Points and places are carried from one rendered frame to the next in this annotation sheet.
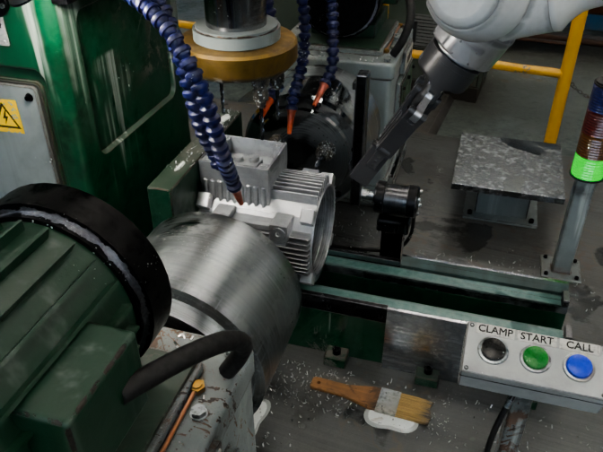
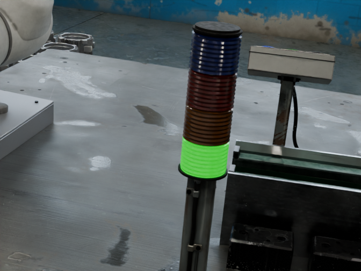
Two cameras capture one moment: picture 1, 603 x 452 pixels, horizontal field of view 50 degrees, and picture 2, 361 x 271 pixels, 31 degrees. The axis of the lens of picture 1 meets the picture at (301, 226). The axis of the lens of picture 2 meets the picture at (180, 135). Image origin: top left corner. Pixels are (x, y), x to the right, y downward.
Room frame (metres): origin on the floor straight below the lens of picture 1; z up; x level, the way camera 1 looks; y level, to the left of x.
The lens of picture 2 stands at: (1.84, -0.69, 1.37)
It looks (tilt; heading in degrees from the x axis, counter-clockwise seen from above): 21 degrees down; 171
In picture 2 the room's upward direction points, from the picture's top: 5 degrees clockwise
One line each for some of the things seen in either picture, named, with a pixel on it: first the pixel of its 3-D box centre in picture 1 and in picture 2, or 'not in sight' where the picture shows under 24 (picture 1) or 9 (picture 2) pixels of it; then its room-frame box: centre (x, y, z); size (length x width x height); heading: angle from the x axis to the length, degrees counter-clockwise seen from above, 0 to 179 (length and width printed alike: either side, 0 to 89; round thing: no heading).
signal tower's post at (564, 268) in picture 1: (583, 184); (201, 185); (1.08, -0.55, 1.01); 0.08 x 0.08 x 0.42; 74
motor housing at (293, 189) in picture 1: (268, 220); not in sight; (0.95, 0.06, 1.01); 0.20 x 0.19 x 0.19; 73
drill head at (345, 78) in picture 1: (318, 128); not in sight; (1.26, -0.04, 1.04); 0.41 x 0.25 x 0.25; 164
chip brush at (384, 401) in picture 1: (370, 397); not in sight; (0.73, -0.11, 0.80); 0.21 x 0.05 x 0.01; 71
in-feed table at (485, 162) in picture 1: (504, 184); not in sight; (1.34, -0.49, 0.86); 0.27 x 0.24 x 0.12; 164
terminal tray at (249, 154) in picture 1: (244, 169); not in sight; (0.96, 0.10, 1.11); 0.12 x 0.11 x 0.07; 73
